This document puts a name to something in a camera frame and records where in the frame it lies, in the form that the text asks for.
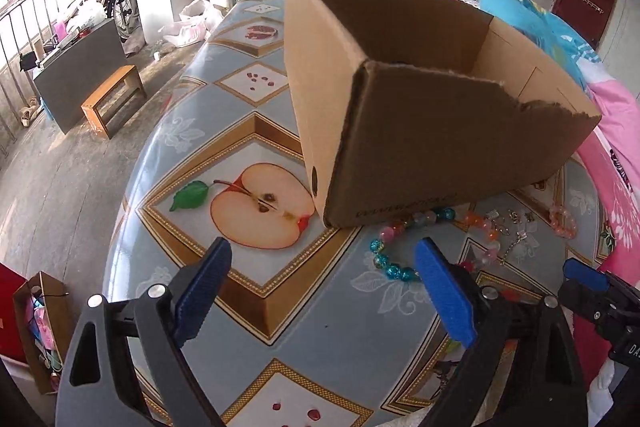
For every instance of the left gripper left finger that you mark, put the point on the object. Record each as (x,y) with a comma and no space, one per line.
(99,385)

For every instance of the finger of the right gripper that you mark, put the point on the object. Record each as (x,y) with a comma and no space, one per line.
(575,270)

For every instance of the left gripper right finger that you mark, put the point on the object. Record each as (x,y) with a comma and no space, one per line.
(544,386)

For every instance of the gold earring pair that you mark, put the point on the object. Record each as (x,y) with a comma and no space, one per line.
(521,216)

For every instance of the fruit pattern table cloth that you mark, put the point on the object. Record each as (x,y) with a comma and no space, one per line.
(316,325)

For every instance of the blue cartoon quilt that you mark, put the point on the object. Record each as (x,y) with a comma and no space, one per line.
(555,37)

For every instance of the brown cardboard box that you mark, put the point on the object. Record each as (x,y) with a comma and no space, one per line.
(407,105)

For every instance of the small wooden stool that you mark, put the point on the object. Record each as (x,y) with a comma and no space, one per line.
(110,97)

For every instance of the grey low cabinet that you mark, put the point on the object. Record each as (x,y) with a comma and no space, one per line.
(77,71)

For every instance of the white plastic bag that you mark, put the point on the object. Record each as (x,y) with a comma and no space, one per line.
(196,21)

